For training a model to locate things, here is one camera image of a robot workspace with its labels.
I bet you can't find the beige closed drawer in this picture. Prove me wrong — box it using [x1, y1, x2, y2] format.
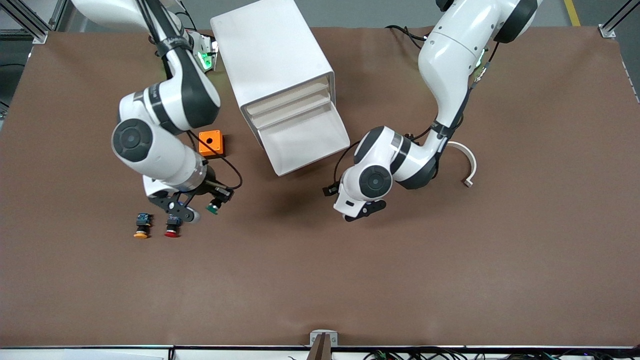
[252, 96, 336, 139]
[246, 85, 335, 128]
[241, 74, 334, 117]

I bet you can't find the brown wooden bar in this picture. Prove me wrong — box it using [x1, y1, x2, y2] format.
[306, 334, 332, 360]

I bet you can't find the yellow mushroom push button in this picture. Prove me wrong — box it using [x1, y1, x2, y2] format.
[133, 213, 153, 240]

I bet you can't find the white curved plastic piece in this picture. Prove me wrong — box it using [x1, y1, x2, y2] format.
[446, 141, 478, 189]

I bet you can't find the silver metal bracket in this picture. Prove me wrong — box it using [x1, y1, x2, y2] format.
[309, 330, 339, 347]

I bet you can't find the orange button enclosure box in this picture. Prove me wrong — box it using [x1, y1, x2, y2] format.
[198, 130, 226, 160]

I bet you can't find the white drawer cabinet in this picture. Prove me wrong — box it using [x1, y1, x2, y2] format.
[210, 0, 337, 151]

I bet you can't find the white plastic drawer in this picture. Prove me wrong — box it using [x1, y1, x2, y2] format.
[256, 101, 350, 177]

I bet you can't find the black cable bundle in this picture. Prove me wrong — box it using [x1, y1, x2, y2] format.
[362, 349, 640, 360]

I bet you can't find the aluminium frame profile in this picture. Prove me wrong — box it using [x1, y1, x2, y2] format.
[0, 0, 51, 45]
[48, 0, 69, 32]
[599, 0, 640, 40]

